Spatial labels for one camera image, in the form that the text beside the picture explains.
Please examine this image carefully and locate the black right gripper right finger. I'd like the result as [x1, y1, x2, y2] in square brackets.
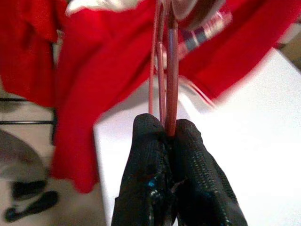
[169, 119, 247, 226]

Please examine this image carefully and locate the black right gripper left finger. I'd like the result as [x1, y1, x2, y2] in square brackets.
[110, 113, 176, 226]

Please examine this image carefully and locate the dark red plastic hanger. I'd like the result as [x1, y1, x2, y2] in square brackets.
[166, 21, 180, 137]

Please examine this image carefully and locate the red shirt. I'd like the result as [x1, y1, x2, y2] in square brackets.
[50, 0, 301, 195]
[0, 0, 62, 108]

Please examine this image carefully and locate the pale pink hanger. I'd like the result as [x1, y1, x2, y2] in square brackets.
[148, 0, 166, 124]

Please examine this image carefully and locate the white table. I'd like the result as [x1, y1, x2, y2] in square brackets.
[93, 47, 301, 226]

